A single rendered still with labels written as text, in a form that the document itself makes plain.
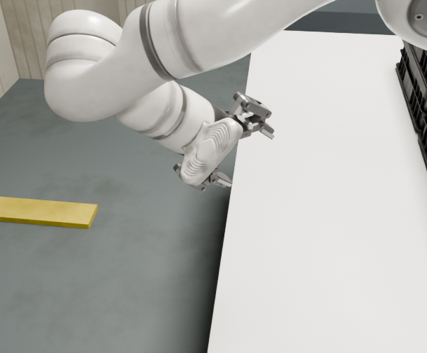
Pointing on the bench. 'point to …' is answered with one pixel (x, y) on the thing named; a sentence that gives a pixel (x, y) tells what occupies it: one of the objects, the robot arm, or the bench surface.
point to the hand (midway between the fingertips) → (247, 157)
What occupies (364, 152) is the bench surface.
